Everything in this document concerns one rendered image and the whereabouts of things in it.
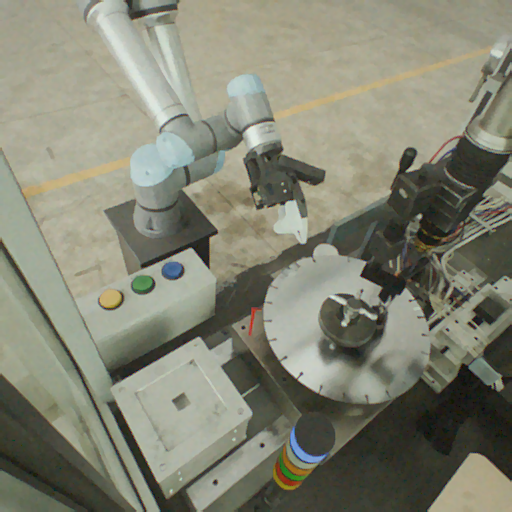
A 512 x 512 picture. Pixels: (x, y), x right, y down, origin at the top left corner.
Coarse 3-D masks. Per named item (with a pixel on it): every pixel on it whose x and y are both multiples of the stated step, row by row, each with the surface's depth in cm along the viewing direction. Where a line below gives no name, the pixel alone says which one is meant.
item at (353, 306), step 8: (360, 288) 75; (336, 296) 73; (360, 296) 74; (344, 304) 73; (352, 304) 72; (360, 304) 72; (344, 312) 74; (352, 312) 72; (360, 312) 72; (368, 312) 72; (344, 320) 70; (376, 320) 72
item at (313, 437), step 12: (300, 420) 42; (312, 420) 42; (324, 420) 43; (300, 432) 41; (312, 432) 42; (324, 432) 42; (300, 444) 41; (312, 444) 41; (324, 444) 41; (300, 456) 42; (312, 456) 40; (324, 456) 42
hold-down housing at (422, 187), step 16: (400, 176) 58; (416, 176) 58; (432, 176) 58; (416, 192) 56; (432, 192) 58; (400, 208) 60; (416, 208) 59; (400, 224) 63; (384, 240) 66; (400, 240) 67; (384, 256) 68
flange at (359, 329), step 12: (324, 300) 78; (360, 300) 78; (324, 312) 75; (336, 312) 76; (372, 312) 77; (324, 324) 74; (336, 324) 74; (348, 324) 73; (360, 324) 74; (372, 324) 75; (336, 336) 72; (348, 336) 73; (360, 336) 73
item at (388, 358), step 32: (320, 256) 86; (288, 288) 79; (320, 288) 80; (352, 288) 81; (288, 320) 75; (384, 320) 77; (416, 320) 78; (288, 352) 70; (320, 352) 71; (352, 352) 72; (384, 352) 72; (416, 352) 73; (320, 384) 67; (352, 384) 68; (384, 384) 68
